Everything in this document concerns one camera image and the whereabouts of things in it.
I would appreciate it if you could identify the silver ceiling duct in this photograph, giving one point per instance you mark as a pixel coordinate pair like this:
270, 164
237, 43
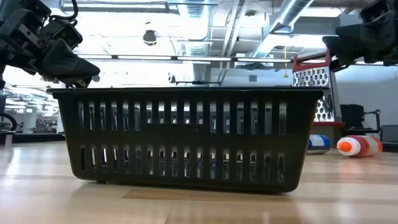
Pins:
292, 15

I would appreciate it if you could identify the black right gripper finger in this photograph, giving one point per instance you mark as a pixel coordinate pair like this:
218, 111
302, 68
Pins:
345, 46

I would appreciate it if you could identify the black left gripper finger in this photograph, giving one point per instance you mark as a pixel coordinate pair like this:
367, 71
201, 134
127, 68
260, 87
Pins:
68, 68

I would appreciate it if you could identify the black slotted plastic basket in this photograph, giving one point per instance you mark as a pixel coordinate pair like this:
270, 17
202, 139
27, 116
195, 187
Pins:
186, 137

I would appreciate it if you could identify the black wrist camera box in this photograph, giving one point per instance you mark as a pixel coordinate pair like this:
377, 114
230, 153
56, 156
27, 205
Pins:
62, 31

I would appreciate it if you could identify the blue-capped glue bottle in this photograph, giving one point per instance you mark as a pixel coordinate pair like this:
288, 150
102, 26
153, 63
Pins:
318, 144

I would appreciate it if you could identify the black dome ceiling camera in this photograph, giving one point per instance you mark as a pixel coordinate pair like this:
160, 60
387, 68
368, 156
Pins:
149, 37

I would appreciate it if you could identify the long ceiling light bar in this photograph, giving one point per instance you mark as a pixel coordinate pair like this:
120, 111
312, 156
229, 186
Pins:
186, 58

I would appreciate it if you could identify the metal box grater red trim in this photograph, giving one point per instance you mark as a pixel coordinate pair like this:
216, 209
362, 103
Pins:
311, 77

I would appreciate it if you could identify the black office chair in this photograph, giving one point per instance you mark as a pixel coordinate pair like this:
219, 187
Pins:
353, 116

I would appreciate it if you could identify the orange-capped glue bottle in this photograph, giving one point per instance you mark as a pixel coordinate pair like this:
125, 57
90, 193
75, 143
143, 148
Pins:
357, 146

